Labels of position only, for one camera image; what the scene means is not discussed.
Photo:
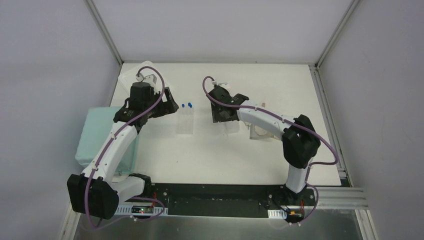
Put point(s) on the teal storage bin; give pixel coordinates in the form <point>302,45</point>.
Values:
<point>97,127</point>

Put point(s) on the clear test tube rack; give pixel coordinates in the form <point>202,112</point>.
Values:
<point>185,121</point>

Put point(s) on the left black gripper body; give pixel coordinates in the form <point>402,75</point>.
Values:
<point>164,106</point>

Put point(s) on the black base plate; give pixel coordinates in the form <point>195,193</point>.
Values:
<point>225,200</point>

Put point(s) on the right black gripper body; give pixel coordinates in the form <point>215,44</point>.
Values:
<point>218,112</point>

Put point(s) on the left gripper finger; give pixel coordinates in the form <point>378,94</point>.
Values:
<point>168,101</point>
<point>164,110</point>

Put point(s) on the white slotted cable duct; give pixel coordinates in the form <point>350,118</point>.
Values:
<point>140,210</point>

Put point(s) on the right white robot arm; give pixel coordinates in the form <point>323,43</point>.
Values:
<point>299,144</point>

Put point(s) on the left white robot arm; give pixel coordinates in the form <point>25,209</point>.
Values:
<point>93,192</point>

